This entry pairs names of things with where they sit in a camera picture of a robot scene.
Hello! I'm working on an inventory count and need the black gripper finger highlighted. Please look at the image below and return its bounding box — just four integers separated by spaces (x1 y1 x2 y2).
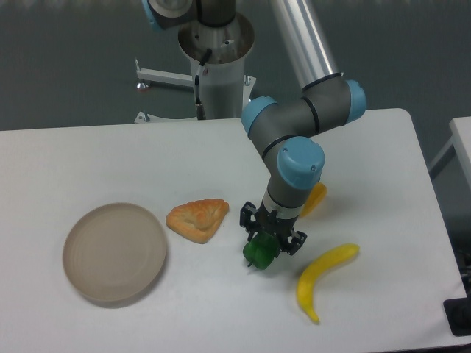
274 228 307 258
239 202 260 241

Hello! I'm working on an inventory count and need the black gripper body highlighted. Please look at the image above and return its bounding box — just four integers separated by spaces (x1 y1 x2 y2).
255 205 297 245

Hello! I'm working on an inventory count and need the green bell pepper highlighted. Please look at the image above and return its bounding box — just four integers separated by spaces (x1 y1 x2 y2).
243 231 281 271

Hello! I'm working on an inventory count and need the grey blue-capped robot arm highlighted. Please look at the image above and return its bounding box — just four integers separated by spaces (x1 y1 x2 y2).
137 1 366 269

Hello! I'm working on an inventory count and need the yellow bell pepper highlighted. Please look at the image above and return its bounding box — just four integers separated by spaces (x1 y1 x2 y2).
300 182 327 218

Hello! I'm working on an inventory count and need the yellow banana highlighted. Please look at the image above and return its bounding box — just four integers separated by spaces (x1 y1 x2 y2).
296 243 360 324

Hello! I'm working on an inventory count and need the golden pastry bread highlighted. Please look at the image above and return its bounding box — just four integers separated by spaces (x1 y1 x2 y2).
166 199 229 244

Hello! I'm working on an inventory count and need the beige round plate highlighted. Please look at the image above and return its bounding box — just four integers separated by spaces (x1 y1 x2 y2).
62 202 168 307

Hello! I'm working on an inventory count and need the black box at table edge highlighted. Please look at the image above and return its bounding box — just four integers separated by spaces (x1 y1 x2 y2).
443 298 470 337

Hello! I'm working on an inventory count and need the white side table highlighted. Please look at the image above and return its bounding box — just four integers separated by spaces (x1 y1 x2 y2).
428 116 471 185

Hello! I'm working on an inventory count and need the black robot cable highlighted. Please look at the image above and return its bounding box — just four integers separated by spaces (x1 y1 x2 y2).
194 48 213 121

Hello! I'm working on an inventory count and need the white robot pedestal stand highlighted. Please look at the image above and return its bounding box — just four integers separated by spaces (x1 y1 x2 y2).
135 13 256 120

